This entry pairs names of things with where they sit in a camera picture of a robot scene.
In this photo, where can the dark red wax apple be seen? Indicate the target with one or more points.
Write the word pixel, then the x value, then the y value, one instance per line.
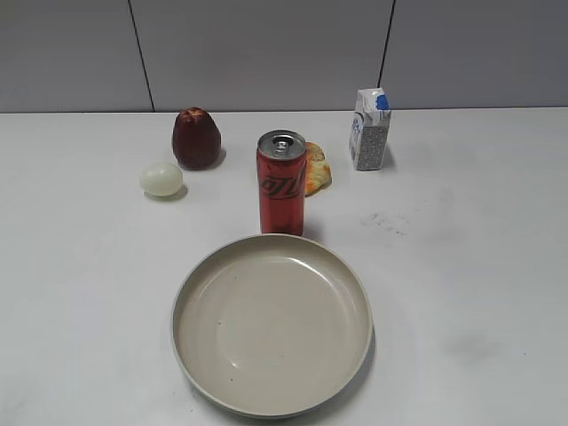
pixel 196 140

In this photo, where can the golden bread roll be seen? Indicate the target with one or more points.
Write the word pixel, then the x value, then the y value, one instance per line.
pixel 318 172

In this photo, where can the beige round plate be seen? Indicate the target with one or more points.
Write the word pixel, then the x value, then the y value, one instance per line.
pixel 271 326

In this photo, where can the red cola can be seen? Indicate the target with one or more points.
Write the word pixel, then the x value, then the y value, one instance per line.
pixel 281 162

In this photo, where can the white egg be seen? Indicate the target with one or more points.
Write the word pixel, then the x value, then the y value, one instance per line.
pixel 161 179

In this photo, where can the white blue milk carton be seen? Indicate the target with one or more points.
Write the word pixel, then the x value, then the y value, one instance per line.
pixel 369 129

